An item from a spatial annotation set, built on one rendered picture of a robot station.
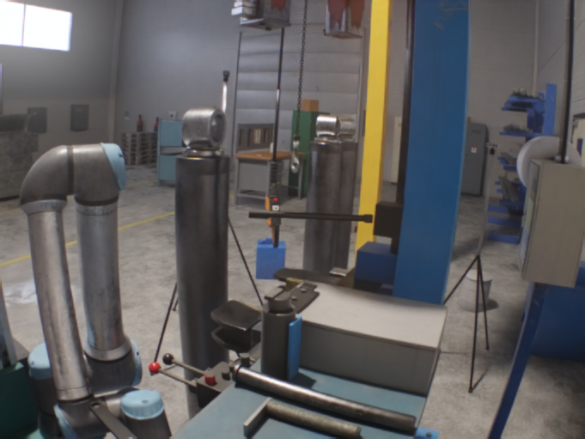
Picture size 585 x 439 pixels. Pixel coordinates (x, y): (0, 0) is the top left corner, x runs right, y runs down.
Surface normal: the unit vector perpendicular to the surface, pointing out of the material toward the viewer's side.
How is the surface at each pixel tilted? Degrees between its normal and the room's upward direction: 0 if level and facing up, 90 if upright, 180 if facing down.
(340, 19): 90
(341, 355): 90
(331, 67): 90
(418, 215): 90
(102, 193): 100
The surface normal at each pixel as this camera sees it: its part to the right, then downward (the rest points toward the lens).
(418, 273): -0.39, 0.19
